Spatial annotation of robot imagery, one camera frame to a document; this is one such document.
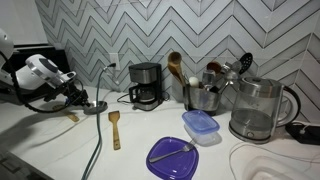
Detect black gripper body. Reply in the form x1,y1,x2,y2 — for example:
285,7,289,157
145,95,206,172
44,83,89,106

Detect silver metal bowl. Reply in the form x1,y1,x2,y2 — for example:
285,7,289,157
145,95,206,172
83,101,108,115

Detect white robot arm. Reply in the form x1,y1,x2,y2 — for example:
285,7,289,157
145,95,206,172
0,29,90,106

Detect wooden spoon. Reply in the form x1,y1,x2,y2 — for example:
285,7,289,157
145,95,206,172
52,105,80,123

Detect black slotted spoon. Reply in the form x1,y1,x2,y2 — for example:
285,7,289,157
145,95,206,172
239,53,253,74

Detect wooden spatula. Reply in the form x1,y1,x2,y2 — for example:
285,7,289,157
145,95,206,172
108,111,121,150

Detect black microwave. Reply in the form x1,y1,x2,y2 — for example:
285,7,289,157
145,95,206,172
0,43,73,106

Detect black coffee maker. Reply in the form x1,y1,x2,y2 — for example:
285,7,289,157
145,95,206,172
129,62,163,111

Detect dark object bottom left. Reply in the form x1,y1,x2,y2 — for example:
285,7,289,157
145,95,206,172
0,148,54,180

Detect wooden spoons in holder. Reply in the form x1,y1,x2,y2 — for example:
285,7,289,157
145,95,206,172
167,51,186,86

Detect silver fork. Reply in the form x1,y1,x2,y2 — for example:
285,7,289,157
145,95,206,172
148,141,194,163

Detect purple square plate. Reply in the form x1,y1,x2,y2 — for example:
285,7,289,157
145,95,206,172
146,137,199,180

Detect metal utensil holder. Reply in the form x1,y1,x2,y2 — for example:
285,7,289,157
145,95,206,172
183,84,221,116

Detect clear container with blue lid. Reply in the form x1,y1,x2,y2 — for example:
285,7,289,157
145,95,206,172
182,110,222,147

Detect glass electric kettle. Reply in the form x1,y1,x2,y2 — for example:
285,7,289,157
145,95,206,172
229,77,301,144

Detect clear plastic container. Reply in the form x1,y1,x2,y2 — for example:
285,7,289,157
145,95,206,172
241,156,317,180

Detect black power adapter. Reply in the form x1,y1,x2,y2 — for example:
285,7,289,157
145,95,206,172
285,122,320,145

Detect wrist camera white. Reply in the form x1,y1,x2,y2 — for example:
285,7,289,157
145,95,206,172
62,71,76,82

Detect white wall outlet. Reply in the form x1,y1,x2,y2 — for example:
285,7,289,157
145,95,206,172
110,53,120,71

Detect green cable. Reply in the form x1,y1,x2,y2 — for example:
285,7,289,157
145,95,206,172
80,62,117,180

